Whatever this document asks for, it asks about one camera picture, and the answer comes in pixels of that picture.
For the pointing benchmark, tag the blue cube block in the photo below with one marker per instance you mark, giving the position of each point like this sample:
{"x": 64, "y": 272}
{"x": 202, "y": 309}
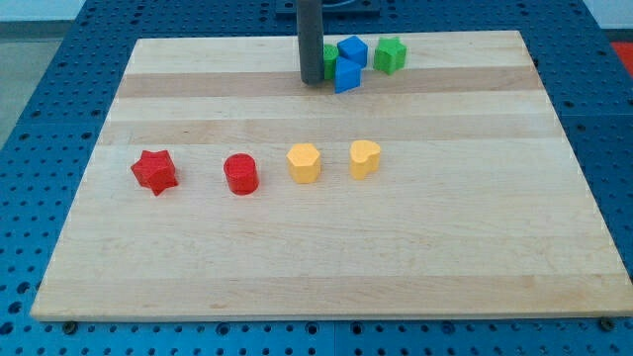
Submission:
{"x": 354, "y": 49}

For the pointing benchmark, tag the yellow hexagon block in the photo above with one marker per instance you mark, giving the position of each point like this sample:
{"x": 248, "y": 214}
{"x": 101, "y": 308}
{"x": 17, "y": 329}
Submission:
{"x": 303, "y": 161}

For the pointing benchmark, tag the yellow heart block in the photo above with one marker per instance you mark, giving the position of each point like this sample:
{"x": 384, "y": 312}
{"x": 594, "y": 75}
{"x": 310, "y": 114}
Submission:
{"x": 364, "y": 158}

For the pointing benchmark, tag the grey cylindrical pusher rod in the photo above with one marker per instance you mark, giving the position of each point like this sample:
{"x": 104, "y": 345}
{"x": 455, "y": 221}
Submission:
{"x": 310, "y": 40}

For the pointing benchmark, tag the red star block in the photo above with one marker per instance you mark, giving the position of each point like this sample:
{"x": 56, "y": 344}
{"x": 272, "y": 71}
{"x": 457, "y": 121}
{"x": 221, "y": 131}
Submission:
{"x": 155, "y": 171}

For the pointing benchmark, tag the green cylinder block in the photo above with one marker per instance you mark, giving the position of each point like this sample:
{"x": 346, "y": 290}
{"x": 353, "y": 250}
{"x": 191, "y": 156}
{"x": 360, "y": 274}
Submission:
{"x": 330, "y": 56}

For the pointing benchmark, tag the blue triangle block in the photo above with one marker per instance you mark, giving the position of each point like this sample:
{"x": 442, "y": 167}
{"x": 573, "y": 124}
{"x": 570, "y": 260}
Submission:
{"x": 347, "y": 75}

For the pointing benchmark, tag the green star block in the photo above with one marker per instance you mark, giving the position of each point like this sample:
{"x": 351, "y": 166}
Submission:
{"x": 390, "y": 55}

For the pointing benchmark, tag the red cylinder block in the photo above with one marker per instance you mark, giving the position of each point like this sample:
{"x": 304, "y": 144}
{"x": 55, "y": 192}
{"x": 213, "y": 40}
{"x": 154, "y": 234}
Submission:
{"x": 241, "y": 174}

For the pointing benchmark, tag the wooden board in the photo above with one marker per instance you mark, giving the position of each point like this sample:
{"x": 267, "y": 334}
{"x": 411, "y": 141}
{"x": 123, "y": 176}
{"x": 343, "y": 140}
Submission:
{"x": 479, "y": 208}

